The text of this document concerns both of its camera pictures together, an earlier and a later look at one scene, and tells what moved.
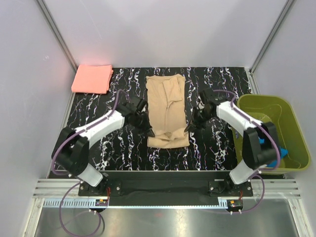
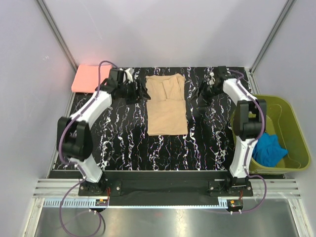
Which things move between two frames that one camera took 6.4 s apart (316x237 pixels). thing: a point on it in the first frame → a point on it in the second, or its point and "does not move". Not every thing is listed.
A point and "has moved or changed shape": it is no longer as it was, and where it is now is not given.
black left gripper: (147, 130) → (135, 98)
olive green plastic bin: (285, 112) does not move
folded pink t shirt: (92, 79) does not move
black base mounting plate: (170, 188) does not move
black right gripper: (199, 125) → (206, 102)
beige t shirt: (166, 97) has moved or changed shape
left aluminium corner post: (53, 26) does not move
